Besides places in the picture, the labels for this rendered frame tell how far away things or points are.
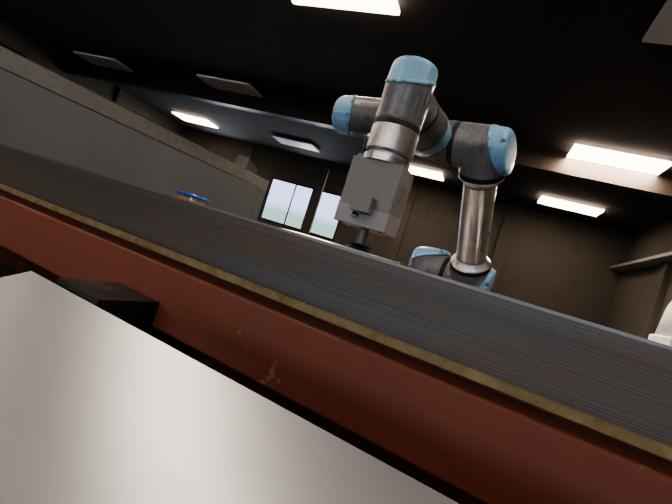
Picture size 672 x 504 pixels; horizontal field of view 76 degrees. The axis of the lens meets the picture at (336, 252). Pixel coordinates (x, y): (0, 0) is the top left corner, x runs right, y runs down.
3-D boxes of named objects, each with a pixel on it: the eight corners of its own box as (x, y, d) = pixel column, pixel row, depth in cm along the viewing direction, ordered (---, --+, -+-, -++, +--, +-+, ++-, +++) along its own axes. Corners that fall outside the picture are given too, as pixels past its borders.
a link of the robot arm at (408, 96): (448, 80, 69) (433, 50, 61) (427, 145, 69) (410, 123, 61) (403, 77, 73) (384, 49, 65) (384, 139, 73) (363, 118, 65)
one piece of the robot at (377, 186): (350, 123, 63) (317, 229, 63) (407, 133, 59) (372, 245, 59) (371, 147, 72) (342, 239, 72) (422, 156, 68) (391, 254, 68)
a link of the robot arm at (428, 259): (409, 284, 146) (421, 246, 147) (446, 296, 139) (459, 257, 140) (397, 279, 136) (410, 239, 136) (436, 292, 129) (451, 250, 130)
